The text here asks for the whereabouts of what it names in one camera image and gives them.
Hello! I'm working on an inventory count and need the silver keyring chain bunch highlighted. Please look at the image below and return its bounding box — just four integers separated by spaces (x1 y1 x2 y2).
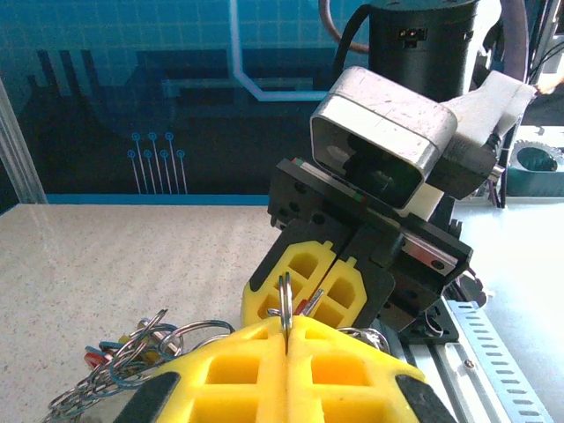
46 308 237 422

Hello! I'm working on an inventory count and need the aluminium frame post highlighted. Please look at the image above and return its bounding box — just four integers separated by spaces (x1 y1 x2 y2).
0 78 48 206

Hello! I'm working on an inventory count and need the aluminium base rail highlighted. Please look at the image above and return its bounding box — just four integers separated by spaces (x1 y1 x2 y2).
398 295 490 423

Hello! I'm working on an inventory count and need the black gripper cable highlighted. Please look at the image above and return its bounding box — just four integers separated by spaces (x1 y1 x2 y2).
332 4 374 85

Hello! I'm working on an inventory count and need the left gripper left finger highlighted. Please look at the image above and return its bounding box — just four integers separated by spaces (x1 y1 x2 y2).
116 316 290 423

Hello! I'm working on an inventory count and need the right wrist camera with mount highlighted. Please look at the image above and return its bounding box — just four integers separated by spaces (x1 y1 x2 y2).
309 65 538 218

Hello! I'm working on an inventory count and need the person's hand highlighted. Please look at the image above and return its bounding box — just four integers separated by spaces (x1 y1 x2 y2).
534 73 564 96

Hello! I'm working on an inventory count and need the red tag key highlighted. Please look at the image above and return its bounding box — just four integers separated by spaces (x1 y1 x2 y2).
295 288 326 317
83 345 111 371

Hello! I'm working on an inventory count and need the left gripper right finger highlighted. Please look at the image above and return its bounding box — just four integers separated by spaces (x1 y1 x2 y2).
286 316 457 423

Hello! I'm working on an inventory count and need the silver split key ring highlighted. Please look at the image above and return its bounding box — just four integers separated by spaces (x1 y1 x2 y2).
265 271 295 343

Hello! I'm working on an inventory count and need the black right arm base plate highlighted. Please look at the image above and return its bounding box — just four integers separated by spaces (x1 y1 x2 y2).
398 301 460 345

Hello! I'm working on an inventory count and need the slotted grey cable duct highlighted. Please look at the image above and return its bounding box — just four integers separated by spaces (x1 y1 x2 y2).
449 298 557 423

